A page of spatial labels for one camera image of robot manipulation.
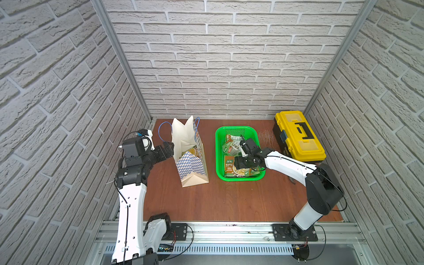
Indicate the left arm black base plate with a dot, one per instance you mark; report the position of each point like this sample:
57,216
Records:
178,232

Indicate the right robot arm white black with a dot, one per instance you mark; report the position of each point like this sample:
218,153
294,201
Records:
322,187

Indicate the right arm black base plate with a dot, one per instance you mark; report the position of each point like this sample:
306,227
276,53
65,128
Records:
289,232

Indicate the round black connector right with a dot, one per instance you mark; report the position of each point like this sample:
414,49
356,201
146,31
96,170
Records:
301,252

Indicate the yellow black toolbox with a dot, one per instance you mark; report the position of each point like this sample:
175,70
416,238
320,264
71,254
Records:
296,138

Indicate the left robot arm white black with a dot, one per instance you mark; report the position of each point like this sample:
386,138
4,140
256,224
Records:
137,244

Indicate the small circuit board left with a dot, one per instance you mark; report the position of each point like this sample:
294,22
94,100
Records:
166,248

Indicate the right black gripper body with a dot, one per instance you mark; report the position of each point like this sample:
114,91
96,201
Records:
244,161

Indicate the brown food packet in basket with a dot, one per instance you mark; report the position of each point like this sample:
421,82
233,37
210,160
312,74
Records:
230,171

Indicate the clear green condiment packet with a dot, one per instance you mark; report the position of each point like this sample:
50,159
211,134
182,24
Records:
231,146

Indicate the white blue checkered paper bag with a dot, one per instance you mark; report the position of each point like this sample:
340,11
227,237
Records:
189,155

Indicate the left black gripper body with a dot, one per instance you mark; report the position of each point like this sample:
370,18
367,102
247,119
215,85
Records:
167,149

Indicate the aluminium front rail frame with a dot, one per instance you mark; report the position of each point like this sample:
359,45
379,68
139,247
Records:
256,238

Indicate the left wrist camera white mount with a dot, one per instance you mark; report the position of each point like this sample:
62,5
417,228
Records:
146,136

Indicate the green plastic basket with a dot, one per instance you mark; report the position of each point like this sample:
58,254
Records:
220,134

